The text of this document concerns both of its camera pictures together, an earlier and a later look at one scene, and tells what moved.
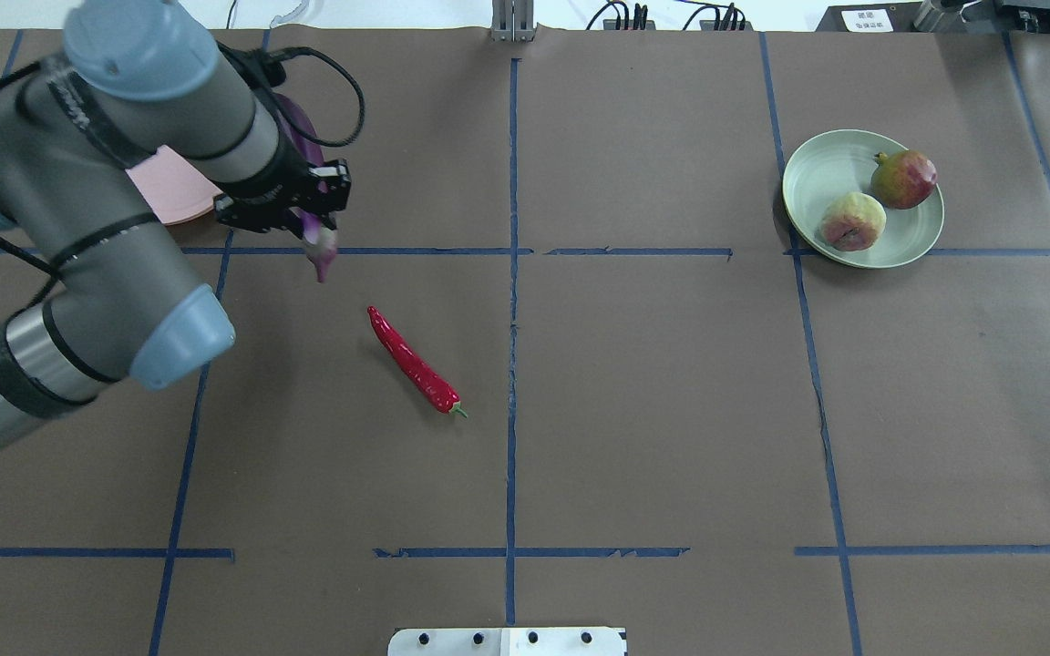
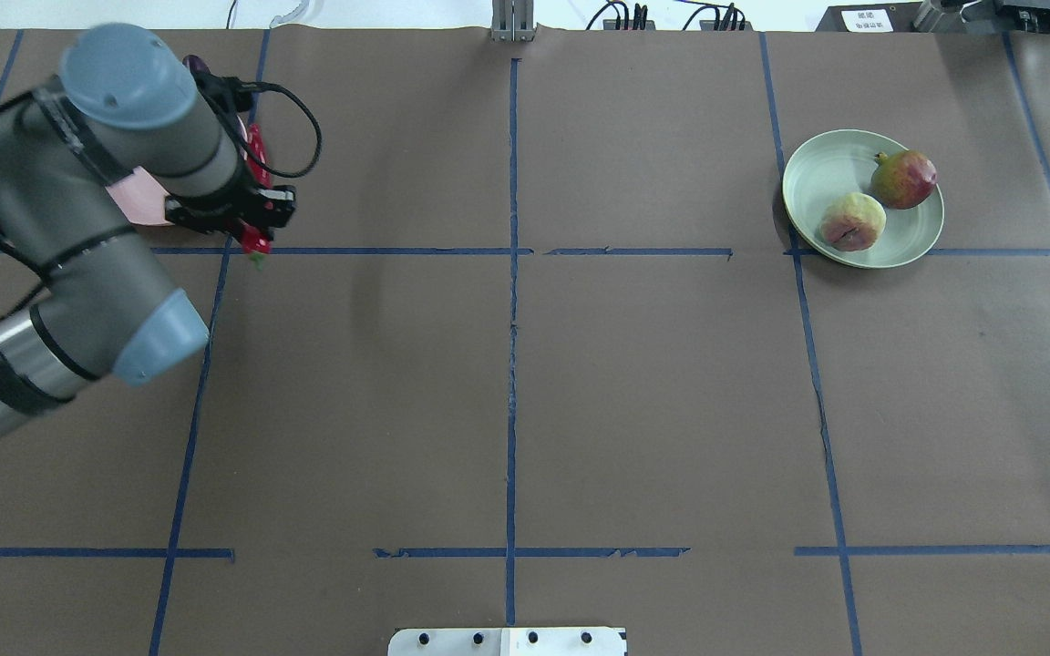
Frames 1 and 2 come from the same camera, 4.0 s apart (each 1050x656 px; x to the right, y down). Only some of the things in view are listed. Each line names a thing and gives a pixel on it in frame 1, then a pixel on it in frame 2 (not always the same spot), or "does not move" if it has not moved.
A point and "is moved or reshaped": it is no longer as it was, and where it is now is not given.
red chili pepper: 426,377 is moved or reshaped
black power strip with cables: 615,16 does not move
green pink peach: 853,221 does not move
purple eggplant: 320,242 is moved or reshaped
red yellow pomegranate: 904,179 does not move
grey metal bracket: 513,21 does not move
